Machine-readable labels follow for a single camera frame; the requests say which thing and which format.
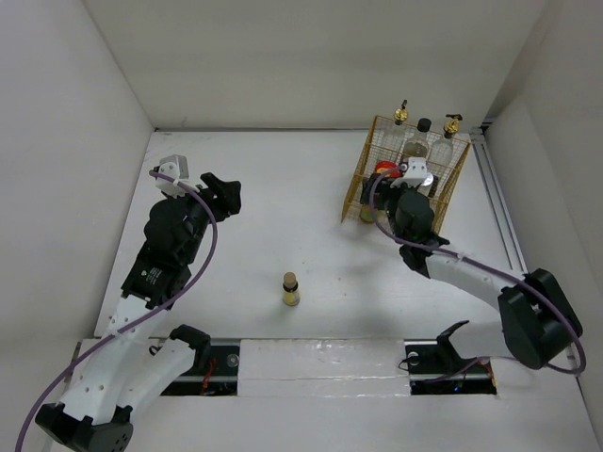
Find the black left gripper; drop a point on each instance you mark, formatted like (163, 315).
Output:
(221, 205)

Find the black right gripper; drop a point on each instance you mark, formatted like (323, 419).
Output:
(377, 183)

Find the red lid sauce jar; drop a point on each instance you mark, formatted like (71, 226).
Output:
(388, 167)

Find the clear oil bottle gold spout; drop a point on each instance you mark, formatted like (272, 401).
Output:
(395, 132)

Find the black cap vinegar bottle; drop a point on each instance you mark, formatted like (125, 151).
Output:
(417, 145)

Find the oil bottle with dark liquid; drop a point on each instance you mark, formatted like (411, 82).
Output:
(441, 152)

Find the silver lid blue can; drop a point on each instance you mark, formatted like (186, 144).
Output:
(426, 186)

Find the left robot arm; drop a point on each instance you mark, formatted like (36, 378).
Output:
(99, 410)

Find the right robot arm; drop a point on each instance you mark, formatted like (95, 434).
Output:
(538, 325)

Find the small yellow label bottle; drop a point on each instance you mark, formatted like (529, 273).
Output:
(291, 293)

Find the gold wire basket rack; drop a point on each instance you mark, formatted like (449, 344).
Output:
(374, 151)

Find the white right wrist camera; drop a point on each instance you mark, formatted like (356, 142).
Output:
(414, 171)

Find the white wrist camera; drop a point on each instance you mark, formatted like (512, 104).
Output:
(176, 168)
(414, 171)

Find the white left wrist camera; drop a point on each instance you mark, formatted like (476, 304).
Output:
(176, 168)

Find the aluminium rail right side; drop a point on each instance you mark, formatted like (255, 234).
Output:
(496, 199)

